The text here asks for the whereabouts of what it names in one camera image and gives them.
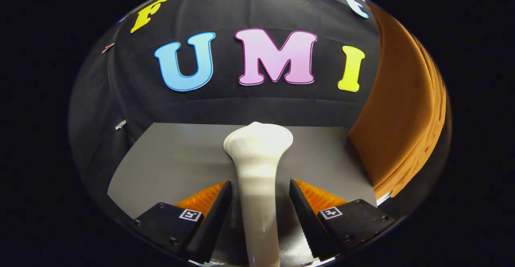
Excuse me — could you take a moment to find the orange button-up shirt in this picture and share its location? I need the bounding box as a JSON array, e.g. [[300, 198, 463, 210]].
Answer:
[[348, 2, 448, 199]]

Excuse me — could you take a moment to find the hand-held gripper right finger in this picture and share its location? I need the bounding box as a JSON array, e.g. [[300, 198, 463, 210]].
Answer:
[[289, 179, 397, 261]]

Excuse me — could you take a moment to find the grey cabinet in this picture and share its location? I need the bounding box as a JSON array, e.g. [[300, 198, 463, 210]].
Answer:
[[107, 122, 378, 267]]

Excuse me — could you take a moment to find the white garment steamer head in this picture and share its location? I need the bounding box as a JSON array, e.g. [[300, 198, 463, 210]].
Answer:
[[223, 121, 294, 267]]

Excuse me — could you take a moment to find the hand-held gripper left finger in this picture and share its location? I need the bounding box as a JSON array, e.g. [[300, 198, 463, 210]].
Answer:
[[133, 181, 233, 264]]

